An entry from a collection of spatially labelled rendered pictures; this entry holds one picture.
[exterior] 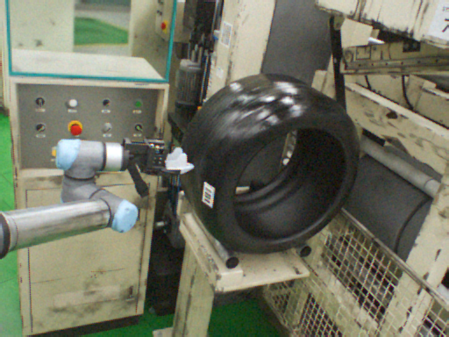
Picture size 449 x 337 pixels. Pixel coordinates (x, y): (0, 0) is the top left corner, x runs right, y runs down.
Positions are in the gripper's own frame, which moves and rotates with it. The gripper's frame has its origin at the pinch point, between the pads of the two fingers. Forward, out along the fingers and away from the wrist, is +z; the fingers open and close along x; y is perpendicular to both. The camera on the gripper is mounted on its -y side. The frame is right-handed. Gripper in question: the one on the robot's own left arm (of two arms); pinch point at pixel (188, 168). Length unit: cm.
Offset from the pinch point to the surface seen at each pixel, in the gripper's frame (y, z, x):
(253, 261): -35.0, 33.8, -0.7
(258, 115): 21.1, 11.7, -8.2
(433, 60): 46, 55, -17
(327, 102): 27.5, 32.9, -8.1
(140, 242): -65, 12, 51
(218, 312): -113, 65, 49
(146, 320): -117, 26, 53
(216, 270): -31.1, 14.2, -8.6
